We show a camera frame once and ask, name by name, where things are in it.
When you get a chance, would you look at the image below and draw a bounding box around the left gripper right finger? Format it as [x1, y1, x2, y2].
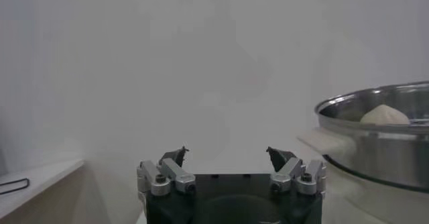
[265, 146, 328, 197]

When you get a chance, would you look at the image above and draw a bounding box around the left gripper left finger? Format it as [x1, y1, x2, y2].
[136, 146, 197, 197]

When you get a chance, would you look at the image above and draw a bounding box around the white steamed baozi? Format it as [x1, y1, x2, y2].
[360, 103, 412, 125]

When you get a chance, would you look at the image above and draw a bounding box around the steel steamer pot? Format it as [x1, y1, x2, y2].
[296, 126, 429, 224]

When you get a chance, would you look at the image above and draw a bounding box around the perforated steel steamer basket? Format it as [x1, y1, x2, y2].
[314, 80, 429, 192]

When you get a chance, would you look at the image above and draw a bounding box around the white side table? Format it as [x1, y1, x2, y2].
[0, 160, 86, 224]

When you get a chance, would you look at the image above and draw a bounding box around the black cable loop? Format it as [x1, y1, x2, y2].
[0, 177, 30, 195]

